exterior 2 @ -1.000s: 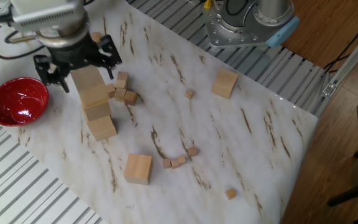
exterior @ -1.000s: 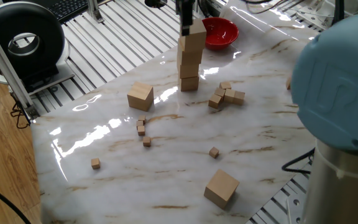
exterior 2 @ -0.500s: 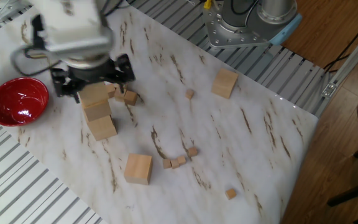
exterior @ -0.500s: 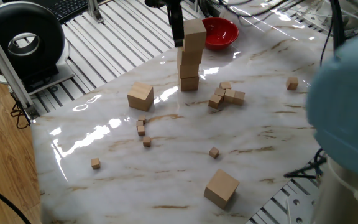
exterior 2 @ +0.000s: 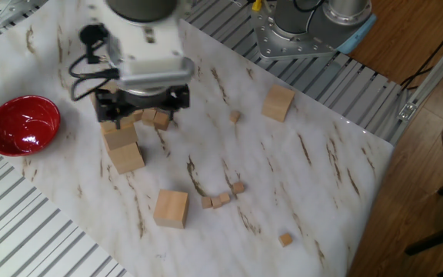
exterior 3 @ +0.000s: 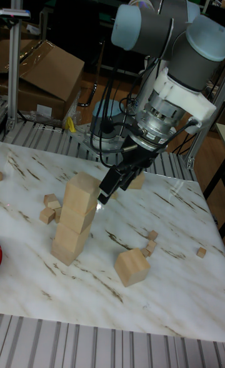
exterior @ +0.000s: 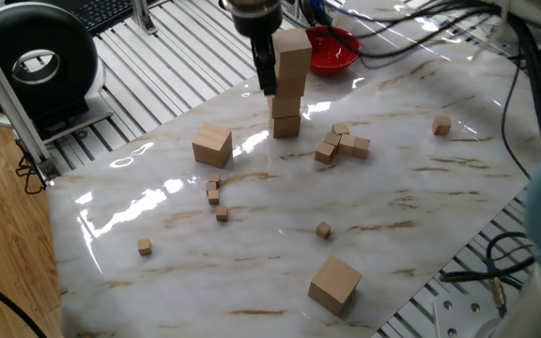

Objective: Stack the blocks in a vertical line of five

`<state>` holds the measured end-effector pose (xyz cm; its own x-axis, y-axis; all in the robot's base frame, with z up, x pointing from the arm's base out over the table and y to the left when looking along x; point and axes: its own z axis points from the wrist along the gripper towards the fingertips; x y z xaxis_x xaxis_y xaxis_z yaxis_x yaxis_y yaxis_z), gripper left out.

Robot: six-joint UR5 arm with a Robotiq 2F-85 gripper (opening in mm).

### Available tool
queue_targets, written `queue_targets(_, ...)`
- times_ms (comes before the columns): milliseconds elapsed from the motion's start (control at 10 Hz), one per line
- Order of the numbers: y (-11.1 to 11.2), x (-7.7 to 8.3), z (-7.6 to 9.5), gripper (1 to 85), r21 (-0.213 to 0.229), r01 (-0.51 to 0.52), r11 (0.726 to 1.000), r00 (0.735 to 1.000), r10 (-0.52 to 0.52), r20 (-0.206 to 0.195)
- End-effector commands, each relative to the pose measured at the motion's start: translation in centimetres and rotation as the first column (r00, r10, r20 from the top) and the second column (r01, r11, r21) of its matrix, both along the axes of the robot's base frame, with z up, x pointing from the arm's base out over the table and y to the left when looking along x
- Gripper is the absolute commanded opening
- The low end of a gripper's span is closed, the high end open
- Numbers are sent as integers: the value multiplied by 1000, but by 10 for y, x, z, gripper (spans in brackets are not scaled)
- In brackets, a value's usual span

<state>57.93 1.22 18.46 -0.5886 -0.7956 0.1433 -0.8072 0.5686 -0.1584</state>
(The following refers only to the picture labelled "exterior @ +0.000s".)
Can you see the marble pattern board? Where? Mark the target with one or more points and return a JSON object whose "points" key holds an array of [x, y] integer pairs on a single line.
{"points": [[298, 263]]}

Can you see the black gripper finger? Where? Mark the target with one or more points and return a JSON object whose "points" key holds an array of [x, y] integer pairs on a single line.
{"points": [[266, 66]]}

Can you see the small wooden cube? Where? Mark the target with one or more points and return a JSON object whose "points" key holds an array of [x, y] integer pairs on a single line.
{"points": [[144, 247], [323, 230], [213, 197], [214, 178], [221, 213], [210, 186]]}

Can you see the large wooden cube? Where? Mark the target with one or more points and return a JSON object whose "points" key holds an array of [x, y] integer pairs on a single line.
{"points": [[285, 127], [294, 51], [211, 146], [334, 285], [284, 108], [291, 87]]}

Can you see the red bowl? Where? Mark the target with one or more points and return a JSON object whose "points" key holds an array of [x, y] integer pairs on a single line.
{"points": [[334, 56]]}

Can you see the aluminium frame profile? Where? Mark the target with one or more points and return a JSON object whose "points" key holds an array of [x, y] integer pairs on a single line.
{"points": [[7, 101], [143, 19]]}

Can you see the black keyboard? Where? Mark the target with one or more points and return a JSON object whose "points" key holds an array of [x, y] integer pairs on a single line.
{"points": [[103, 11]]}

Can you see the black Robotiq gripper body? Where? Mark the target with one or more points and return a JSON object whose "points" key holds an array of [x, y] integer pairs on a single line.
{"points": [[256, 21]]}

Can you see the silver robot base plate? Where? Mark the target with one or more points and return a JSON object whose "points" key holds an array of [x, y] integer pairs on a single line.
{"points": [[460, 314]]}

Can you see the medium wooden cube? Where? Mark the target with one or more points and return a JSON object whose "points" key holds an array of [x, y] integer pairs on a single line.
{"points": [[346, 144], [325, 153], [441, 126], [341, 128], [331, 139], [360, 148]]}

